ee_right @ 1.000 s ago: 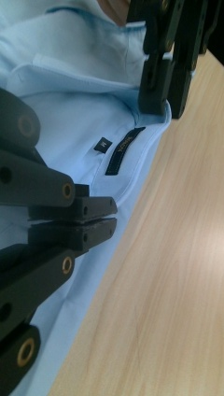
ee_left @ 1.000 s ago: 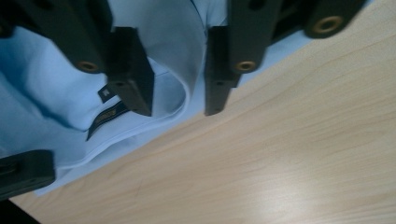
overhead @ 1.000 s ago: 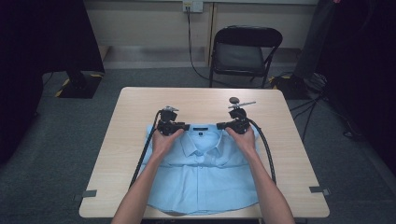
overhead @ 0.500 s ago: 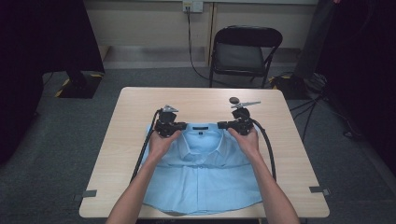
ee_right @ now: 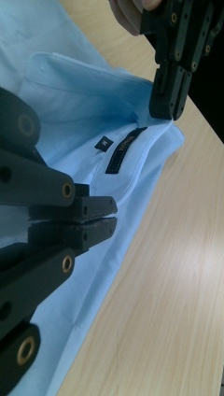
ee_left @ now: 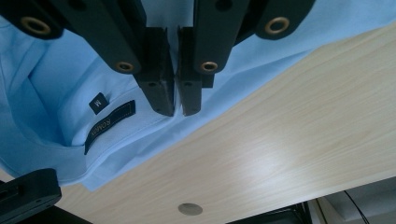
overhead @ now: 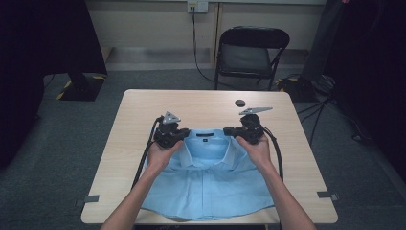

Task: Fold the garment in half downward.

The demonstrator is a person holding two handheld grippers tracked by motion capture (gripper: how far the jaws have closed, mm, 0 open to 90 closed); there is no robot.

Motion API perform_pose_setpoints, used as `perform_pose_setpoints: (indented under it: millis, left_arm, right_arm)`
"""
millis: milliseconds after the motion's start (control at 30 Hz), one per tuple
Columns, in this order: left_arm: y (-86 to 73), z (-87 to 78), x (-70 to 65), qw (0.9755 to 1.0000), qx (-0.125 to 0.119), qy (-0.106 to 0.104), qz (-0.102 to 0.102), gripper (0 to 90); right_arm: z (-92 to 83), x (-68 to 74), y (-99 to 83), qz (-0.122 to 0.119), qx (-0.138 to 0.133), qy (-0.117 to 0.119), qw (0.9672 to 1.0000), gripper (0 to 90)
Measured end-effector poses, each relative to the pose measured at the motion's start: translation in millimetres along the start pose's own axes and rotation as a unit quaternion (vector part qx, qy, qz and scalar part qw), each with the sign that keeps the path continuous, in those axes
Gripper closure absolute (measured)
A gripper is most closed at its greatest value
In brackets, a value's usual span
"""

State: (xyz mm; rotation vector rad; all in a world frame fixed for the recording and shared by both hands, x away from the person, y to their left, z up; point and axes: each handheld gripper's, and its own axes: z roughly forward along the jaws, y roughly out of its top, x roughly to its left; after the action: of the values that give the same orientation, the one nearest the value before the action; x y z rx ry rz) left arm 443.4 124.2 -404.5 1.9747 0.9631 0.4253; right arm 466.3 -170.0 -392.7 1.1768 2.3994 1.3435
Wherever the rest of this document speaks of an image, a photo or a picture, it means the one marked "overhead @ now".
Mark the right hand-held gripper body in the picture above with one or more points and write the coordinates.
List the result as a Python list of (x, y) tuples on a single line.
[(252, 129)]

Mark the grey upright panel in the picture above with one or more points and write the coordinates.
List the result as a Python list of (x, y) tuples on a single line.
[(320, 41)]

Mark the light blue short-sleeved shirt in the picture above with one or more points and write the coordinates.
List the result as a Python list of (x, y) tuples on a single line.
[(207, 185)]

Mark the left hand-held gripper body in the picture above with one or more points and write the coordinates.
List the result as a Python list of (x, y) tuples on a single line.
[(167, 132)]

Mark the person's right hand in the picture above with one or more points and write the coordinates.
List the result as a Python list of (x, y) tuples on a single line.
[(257, 153)]

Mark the black round table grommet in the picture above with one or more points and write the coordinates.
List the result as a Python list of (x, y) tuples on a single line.
[(240, 103)]

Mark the person's left hand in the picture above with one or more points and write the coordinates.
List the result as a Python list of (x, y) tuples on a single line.
[(161, 156)]

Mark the black stand base yellow tape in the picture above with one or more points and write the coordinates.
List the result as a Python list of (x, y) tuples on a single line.
[(81, 91)]

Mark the black curtain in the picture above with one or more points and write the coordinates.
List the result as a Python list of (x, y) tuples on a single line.
[(35, 64), (373, 70)]

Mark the black folding chair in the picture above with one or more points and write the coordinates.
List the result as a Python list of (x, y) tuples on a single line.
[(249, 57)]

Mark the white wall socket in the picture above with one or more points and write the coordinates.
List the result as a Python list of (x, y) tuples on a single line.
[(198, 5)]

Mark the grey tape strip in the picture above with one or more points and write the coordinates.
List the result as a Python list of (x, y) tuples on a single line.
[(89, 199), (327, 195)]

